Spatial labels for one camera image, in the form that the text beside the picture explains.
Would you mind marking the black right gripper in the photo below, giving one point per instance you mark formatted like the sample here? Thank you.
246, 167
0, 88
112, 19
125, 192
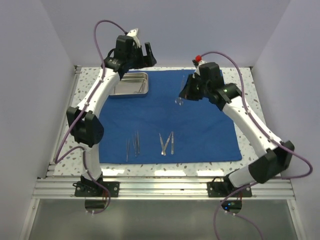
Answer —
186, 92

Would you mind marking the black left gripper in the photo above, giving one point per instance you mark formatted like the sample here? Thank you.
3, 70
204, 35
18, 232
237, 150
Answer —
145, 61

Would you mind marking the stainless steel instrument tray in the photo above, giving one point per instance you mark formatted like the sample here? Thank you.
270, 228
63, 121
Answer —
130, 83

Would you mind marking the blue surgical drape cloth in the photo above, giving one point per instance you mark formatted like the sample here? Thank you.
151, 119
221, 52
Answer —
202, 133

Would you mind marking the steel scalpel handle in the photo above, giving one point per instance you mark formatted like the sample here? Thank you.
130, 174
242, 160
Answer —
162, 145
167, 142
172, 143

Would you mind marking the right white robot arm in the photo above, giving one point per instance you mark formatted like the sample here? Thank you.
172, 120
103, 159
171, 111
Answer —
274, 155

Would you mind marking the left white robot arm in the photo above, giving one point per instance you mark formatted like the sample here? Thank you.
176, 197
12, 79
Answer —
83, 120

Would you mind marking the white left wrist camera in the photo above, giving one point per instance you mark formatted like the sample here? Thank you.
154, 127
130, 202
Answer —
133, 33

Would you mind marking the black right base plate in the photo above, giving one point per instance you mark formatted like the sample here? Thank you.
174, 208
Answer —
218, 188

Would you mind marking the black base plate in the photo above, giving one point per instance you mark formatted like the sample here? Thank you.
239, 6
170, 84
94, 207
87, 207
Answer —
218, 188
82, 190

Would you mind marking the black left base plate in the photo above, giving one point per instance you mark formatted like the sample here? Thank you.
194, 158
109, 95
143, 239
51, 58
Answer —
82, 190

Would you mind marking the aluminium front rail frame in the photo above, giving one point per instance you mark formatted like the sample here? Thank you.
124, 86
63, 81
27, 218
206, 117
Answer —
160, 188

